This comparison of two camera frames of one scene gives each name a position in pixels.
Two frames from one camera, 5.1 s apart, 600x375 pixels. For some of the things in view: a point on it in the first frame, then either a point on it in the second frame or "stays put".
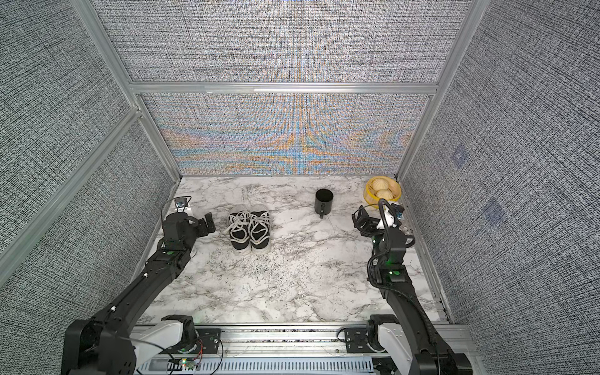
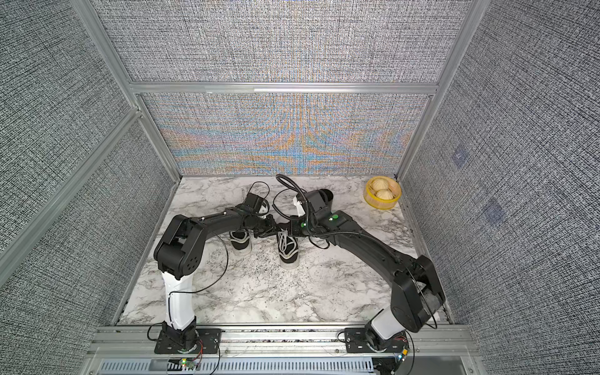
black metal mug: (323, 201) stays put
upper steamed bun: (380, 184) stays put
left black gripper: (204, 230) -> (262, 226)
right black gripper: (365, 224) -> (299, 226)
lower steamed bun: (384, 194) stays put
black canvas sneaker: (240, 232) stays put
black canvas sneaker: (260, 230) -> (288, 250)
